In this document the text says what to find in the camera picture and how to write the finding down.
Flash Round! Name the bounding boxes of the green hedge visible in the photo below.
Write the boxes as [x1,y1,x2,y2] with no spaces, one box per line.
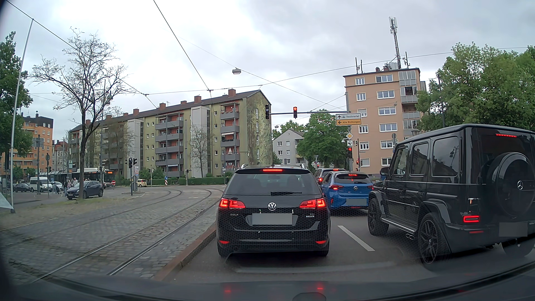
[148,177,228,186]

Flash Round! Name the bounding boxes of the grass verge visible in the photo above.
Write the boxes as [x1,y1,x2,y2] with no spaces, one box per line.
[0,195,138,230]

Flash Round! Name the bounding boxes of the orange brick building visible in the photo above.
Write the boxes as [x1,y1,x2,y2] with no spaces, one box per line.
[0,111,54,176]

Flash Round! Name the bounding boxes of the overhead wires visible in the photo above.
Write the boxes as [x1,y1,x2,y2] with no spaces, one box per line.
[4,0,529,110]

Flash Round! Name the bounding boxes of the traffic light on post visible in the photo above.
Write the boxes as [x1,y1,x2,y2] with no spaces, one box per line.
[127,157,138,196]

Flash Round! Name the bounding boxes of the white van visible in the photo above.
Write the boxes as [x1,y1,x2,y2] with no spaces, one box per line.
[29,176,53,193]

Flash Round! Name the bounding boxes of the car's own bonnet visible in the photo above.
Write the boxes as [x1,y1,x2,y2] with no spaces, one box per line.
[13,260,535,301]

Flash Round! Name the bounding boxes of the tall grey pole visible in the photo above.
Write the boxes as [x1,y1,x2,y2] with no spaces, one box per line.
[9,19,34,214]

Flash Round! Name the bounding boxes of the long green apartment building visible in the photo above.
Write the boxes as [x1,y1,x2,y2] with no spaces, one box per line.
[68,89,273,179]

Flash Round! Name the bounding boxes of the leafy green tree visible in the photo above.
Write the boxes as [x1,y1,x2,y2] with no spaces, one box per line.
[296,110,350,169]

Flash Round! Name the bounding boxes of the grey asphalt road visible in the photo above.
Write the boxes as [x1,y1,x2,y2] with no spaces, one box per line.
[13,185,535,286]

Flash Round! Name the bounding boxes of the black boxy off-road car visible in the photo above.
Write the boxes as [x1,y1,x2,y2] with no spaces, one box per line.
[367,124,535,266]

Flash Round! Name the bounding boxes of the cobbled tram track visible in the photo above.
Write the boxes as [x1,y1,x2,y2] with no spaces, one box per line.
[0,187,225,285]

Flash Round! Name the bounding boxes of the small bare tree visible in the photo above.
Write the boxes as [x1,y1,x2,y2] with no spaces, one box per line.
[190,125,211,178]

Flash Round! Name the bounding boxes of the large leafy tree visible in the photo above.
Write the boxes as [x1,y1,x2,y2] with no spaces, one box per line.
[416,42,535,133]

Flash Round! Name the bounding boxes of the bus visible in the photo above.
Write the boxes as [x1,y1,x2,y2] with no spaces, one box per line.
[69,168,115,185]

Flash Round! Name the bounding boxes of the black estate car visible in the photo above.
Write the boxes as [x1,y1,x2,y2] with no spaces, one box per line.
[216,164,331,258]

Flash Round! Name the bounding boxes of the silver car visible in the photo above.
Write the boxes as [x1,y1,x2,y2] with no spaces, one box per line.
[314,168,348,185]

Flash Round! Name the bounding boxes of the dark leafy tree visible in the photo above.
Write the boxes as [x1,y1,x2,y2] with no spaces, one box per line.
[0,31,33,168]

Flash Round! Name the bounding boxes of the dark grey parked car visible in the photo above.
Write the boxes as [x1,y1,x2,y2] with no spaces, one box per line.
[65,180,104,200]

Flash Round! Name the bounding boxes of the tall salmon apartment building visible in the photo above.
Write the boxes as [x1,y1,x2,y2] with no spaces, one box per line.
[343,63,427,175]

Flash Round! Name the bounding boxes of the blue hatchback car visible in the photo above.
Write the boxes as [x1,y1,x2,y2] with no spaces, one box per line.
[320,171,374,210]

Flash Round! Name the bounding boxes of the grey gabled house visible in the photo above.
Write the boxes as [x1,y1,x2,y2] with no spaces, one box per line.
[273,129,308,168]

